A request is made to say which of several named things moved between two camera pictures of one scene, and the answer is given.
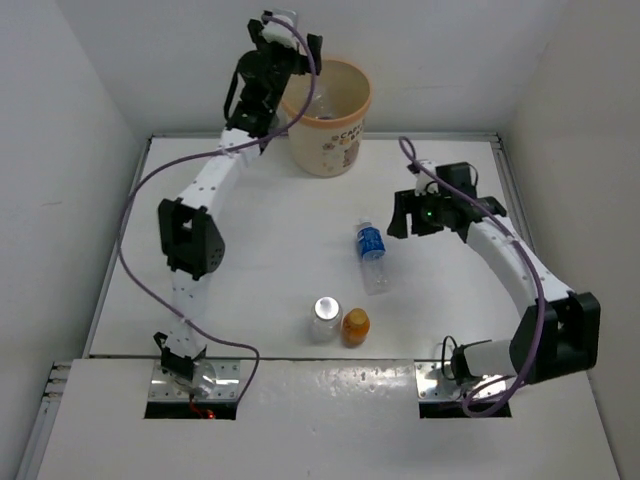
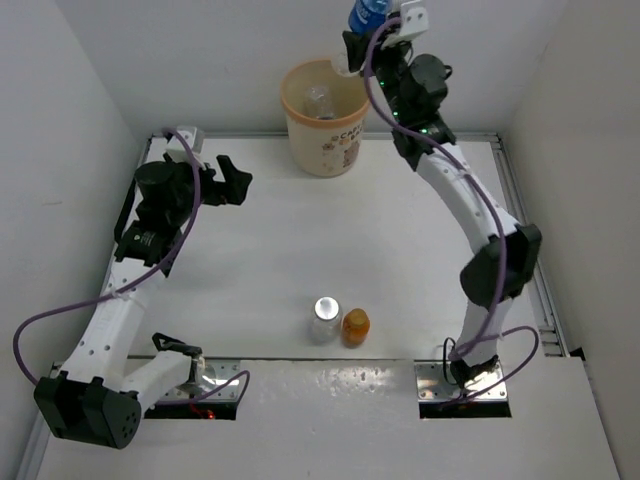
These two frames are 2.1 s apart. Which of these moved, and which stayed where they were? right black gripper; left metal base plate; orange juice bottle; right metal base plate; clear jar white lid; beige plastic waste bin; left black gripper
Moved: right black gripper; left black gripper
Stayed: beige plastic waste bin; orange juice bottle; left metal base plate; right metal base plate; clear jar white lid
